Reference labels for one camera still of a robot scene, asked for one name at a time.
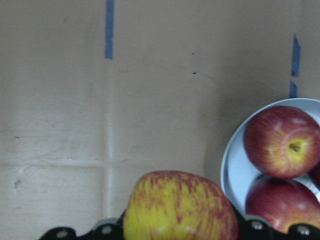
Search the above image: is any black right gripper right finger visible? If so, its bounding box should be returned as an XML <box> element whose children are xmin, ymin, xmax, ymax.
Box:
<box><xmin>231</xmin><ymin>204</ymin><xmax>273</xmax><ymax>240</ymax></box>

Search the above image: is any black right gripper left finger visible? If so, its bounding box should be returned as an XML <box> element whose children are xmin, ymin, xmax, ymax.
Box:
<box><xmin>92</xmin><ymin>212</ymin><xmax>125</xmax><ymax>240</ymax></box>

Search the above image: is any yellow red apple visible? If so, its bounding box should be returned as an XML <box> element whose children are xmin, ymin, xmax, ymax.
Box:
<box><xmin>123</xmin><ymin>170</ymin><xmax>240</xmax><ymax>240</ymax></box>

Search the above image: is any red apple on plate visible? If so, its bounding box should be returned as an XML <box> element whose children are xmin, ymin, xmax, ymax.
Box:
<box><xmin>243</xmin><ymin>105</ymin><xmax>320</xmax><ymax>179</ymax></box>
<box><xmin>245</xmin><ymin>176</ymin><xmax>320</xmax><ymax>234</ymax></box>

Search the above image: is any light blue plate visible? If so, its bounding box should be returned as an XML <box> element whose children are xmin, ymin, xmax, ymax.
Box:
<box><xmin>220</xmin><ymin>98</ymin><xmax>320</xmax><ymax>216</ymax></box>

